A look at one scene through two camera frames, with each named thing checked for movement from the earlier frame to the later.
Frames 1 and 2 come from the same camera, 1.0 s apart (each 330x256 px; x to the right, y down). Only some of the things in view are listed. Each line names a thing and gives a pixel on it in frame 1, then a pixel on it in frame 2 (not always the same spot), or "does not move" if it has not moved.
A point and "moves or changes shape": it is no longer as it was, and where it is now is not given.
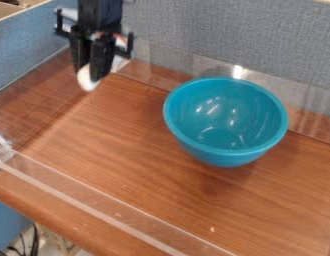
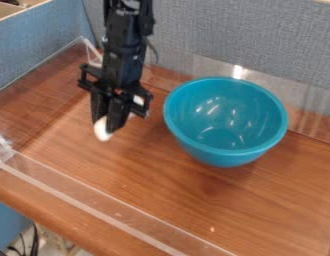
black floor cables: (22, 244) does not move
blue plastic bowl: (225, 119) does not move
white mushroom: (83, 80) moves or changes shape
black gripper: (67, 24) → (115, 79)
